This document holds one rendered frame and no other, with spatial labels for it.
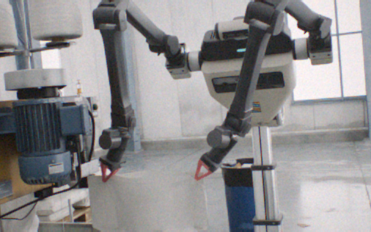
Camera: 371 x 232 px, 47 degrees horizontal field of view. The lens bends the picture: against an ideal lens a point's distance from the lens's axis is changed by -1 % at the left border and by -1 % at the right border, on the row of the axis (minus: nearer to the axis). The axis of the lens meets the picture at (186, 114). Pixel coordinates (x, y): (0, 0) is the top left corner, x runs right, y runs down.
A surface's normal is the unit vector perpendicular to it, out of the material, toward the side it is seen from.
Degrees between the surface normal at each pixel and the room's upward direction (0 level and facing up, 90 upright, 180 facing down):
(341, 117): 90
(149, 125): 90
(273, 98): 130
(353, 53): 90
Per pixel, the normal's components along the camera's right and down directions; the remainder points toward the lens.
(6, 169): 0.94, -0.07
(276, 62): -0.28, -0.71
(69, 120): 0.08, 0.04
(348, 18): -0.33, 0.08
